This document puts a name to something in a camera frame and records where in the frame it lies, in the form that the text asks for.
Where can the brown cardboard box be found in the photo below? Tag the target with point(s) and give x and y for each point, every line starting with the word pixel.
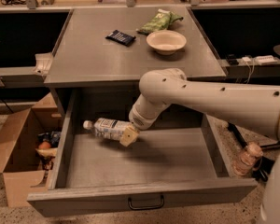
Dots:
pixel 20 164

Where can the dark blue snack packet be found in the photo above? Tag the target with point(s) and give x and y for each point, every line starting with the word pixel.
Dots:
pixel 121 38

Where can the blue label plastic bottle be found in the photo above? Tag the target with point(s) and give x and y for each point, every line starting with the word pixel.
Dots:
pixel 106 128

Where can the black drawer handle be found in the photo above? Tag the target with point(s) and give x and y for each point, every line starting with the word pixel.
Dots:
pixel 142 204

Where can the white power strip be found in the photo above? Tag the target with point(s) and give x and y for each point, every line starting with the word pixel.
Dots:
pixel 260 60

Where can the open grey top drawer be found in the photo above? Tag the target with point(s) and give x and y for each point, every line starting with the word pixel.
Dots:
pixel 181 157

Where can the black power adapter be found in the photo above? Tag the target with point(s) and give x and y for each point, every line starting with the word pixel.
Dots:
pixel 231 59

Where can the orange fruit in box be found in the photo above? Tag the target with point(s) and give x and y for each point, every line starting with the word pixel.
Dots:
pixel 44 145

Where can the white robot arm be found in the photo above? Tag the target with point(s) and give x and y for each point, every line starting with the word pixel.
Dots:
pixel 253 107

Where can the clear plastic jar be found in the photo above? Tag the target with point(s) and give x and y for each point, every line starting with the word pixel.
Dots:
pixel 247 159

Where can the white ceramic bowl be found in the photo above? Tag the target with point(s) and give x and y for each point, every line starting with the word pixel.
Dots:
pixel 166 42

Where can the green snack bag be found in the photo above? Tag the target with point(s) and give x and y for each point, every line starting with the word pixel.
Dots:
pixel 161 21

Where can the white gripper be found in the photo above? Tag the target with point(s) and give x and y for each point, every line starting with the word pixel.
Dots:
pixel 139 120

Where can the black bar on floor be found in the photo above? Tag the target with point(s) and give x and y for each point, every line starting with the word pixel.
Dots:
pixel 257 172

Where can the grey cabinet with top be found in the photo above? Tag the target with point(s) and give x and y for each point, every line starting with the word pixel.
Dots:
pixel 85 56

